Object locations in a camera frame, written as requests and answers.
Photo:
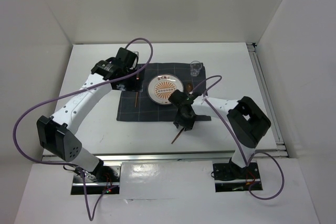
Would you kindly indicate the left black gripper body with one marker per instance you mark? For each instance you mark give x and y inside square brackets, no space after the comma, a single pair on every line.
[131,84]

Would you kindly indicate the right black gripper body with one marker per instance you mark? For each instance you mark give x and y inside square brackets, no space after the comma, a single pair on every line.
[187,121]

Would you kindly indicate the copper fork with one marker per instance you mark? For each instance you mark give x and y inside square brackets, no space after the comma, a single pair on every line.
[137,95]

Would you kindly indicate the copper knife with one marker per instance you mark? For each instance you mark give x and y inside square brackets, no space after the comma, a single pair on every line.
[177,136]

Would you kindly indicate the dark grey checked cloth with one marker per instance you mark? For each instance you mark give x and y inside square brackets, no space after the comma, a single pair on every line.
[147,110]

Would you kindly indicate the orange sunburst plate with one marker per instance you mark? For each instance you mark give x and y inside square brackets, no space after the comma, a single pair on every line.
[162,86]

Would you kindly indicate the copper spoon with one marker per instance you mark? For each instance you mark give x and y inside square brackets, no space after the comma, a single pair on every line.
[189,88]

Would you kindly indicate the clear drinking glass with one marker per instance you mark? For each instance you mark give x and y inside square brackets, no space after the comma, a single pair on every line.
[195,68]

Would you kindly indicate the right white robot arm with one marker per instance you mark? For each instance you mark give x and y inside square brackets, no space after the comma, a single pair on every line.
[245,121]

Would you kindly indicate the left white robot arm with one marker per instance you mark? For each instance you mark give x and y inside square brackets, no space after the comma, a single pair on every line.
[57,132]

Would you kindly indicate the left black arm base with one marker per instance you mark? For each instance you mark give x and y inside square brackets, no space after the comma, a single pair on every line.
[109,181]

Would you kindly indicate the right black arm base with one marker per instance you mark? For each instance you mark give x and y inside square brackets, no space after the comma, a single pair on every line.
[228,179]

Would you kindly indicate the front aluminium rail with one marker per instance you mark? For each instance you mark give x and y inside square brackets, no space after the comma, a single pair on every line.
[281,153]

